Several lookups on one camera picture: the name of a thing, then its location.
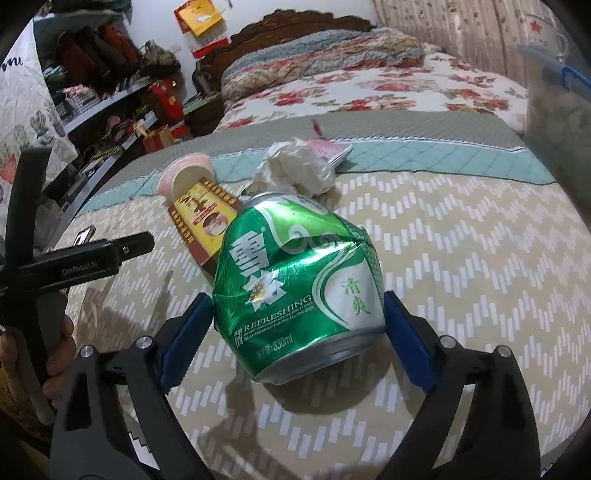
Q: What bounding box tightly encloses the person's left hand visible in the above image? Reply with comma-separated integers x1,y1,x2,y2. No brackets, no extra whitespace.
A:
0,314,77,409

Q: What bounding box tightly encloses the patterned beige curtain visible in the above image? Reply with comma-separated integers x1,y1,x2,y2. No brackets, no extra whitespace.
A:
374,0,556,85

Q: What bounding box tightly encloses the dark wooden headboard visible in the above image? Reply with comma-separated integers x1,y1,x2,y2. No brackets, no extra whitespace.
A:
191,9,374,95

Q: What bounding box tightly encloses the floral bed sheet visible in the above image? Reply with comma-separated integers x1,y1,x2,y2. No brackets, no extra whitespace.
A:
217,52,528,134

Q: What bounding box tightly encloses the folded patchwork blanket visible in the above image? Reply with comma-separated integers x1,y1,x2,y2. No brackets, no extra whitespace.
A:
221,29,426,103

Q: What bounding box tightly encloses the pink white paper card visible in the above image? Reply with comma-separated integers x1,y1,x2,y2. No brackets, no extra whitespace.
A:
307,120,353,170

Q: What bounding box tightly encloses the yellow red hanging bag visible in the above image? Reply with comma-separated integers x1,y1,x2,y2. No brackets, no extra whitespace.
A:
173,0,229,60

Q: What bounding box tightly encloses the yellow cigarette box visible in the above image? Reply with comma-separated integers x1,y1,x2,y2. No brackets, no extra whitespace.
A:
168,177,242,276

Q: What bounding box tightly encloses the metal storage shelf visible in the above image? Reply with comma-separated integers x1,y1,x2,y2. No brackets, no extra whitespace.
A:
34,11,205,250

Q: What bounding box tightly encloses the crushed green beer can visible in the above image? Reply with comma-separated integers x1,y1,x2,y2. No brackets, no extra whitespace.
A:
212,193,386,385

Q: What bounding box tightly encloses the clear storage box blue lid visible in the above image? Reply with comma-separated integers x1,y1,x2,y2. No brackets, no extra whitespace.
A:
517,45,590,199

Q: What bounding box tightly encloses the white quilted cloth cover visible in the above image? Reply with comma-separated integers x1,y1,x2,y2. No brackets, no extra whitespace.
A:
0,22,77,230

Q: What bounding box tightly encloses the white enamel mug red star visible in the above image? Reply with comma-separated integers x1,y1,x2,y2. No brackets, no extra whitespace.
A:
525,14,569,62

